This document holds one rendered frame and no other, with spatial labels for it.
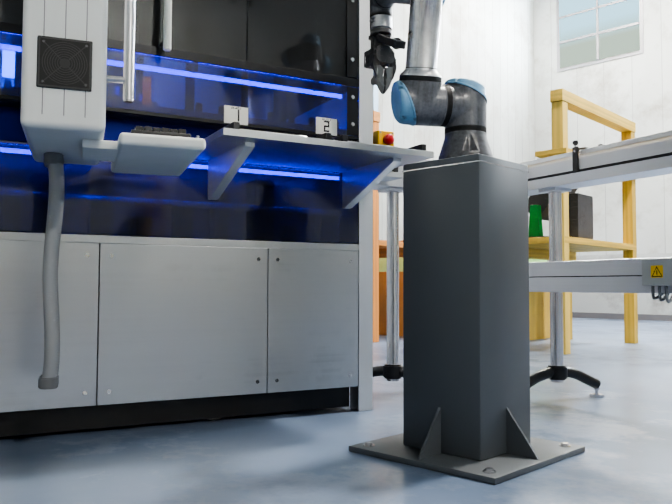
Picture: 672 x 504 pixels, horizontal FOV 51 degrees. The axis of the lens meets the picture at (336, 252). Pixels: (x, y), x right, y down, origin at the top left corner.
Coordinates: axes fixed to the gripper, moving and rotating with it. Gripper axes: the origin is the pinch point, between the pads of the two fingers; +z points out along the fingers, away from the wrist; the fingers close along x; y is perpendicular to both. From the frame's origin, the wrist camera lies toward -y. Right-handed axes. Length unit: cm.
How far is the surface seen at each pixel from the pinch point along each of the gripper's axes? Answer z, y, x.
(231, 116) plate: 8, 27, 43
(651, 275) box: 61, -38, -79
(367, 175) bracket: 27.2, 9.7, 0.6
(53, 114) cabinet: 26, -27, 104
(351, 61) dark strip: -17.7, 27.9, -3.3
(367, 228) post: 43, 28, -10
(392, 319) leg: 78, 43, -30
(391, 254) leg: 52, 43, -30
